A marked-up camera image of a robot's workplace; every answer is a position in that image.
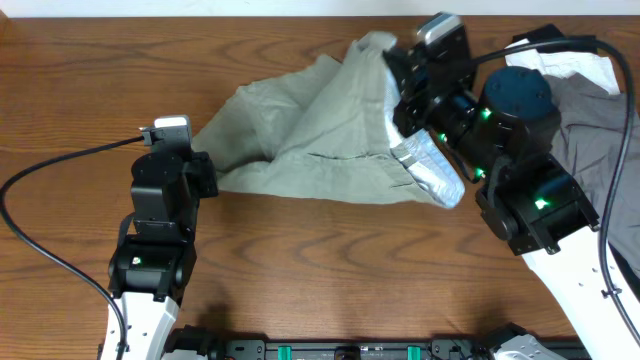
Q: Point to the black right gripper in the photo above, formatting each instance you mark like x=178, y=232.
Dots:
x=419, y=87

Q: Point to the khaki grey shorts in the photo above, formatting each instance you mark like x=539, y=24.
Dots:
x=327, y=132

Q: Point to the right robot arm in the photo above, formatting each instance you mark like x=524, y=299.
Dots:
x=502, y=142

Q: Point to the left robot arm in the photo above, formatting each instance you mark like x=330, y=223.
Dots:
x=154, y=260

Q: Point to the black garment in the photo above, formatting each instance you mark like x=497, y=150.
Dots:
x=549, y=32

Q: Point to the white shirt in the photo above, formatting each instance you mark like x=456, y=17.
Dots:
x=565, y=64

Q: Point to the dark grey garment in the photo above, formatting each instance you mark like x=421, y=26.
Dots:
x=587, y=145

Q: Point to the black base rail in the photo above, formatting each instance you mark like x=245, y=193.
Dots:
x=509, y=343

